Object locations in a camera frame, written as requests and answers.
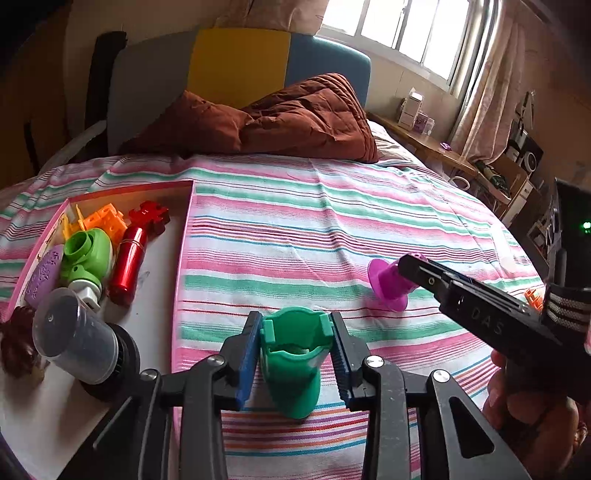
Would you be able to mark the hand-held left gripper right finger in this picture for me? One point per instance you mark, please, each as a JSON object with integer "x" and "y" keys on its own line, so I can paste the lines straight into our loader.
{"x": 341, "y": 364}

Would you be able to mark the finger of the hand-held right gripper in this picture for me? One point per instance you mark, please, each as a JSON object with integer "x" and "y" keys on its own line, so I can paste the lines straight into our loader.
{"x": 425, "y": 274}

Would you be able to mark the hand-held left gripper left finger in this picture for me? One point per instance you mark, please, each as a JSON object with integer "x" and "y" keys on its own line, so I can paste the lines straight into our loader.
{"x": 249, "y": 360}

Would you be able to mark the magenta plastic spool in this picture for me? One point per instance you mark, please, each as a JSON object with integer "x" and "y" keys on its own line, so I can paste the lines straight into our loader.
{"x": 385, "y": 281}

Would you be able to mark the green plastic spool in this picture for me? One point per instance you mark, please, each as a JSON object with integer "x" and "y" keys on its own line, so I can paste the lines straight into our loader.
{"x": 293, "y": 369}

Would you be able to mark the pink-edged white tray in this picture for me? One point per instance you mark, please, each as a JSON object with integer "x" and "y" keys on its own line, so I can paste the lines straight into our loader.
{"x": 152, "y": 295}

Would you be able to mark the red metal bottle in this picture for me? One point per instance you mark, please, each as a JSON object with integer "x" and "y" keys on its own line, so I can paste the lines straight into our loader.
{"x": 129, "y": 267}

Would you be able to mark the green and white nozzle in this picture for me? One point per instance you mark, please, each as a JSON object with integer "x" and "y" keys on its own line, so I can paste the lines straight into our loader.
{"x": 85, "y": 251}

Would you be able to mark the person's right hand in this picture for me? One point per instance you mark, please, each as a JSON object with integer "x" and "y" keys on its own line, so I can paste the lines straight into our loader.
{"x": 531, "y": 424}

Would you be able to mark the orange plastic rack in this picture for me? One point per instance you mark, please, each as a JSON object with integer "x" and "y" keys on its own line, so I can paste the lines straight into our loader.
{"x": 533, "y": 297}

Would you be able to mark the wooden desk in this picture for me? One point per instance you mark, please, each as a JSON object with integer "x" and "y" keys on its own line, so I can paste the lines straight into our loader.
{"x": 429, "y": 145}

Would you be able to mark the striped bedsheet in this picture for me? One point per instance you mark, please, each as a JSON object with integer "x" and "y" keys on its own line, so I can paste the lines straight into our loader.
{"x": 300, "y": 221}

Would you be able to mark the purple box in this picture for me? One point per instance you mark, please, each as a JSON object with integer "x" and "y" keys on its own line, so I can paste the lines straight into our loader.
{"x": 425, "y": 123}

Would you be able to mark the black appliance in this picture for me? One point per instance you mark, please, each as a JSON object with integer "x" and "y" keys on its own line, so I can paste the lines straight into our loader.
{"x": 524, "y": 152}

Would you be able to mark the white carton box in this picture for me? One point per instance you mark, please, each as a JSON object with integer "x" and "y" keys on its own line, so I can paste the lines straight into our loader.
{"x": 410, "y": 108}

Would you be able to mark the translucent grey cup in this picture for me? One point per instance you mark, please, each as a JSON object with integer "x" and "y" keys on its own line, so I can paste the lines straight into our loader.
{"x": 78, "y": 337}

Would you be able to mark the red puzzle-shaped toy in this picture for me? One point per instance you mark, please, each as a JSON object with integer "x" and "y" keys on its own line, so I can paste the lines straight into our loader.
{"x": 150, "y": 214}

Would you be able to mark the beige curtain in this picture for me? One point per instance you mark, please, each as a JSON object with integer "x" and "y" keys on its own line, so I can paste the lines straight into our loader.
{"x": 489, "y": 92}
{"x": 268, "y": 11}

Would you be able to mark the brown quilted blanket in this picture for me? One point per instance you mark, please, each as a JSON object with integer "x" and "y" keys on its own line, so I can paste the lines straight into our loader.
{"x": 300, "y": 120}

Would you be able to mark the orange block toy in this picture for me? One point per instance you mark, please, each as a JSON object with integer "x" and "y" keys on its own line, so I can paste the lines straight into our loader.
{"x": 106, "y": 221}

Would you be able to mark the purple oval toy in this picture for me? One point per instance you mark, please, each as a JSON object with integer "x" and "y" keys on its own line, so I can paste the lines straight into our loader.
{"x": 46, "y": 277}

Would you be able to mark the yellow plastic toy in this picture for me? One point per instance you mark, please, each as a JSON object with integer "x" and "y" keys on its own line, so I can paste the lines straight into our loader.
{"x": 69, "y": 228}

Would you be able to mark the brown spiky toy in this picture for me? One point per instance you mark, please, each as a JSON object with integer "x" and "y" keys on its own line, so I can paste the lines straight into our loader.
{"x": 16, "y": 344}

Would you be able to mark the large window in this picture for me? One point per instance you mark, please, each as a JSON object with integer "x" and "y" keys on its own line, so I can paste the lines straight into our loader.
{"x": 392, "y": 27}

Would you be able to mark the white plastic armrest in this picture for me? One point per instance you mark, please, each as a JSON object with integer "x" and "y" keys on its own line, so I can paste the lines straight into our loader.
{"x": 78, "y": 143}

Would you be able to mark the grey yellow blue headboard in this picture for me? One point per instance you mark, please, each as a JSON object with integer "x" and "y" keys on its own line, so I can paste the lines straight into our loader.
{"x": 231, "y": 60}

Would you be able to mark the wooden wardrobe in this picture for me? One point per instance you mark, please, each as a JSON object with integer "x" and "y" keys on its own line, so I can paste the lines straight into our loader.
{"x": 37, "y": 101}

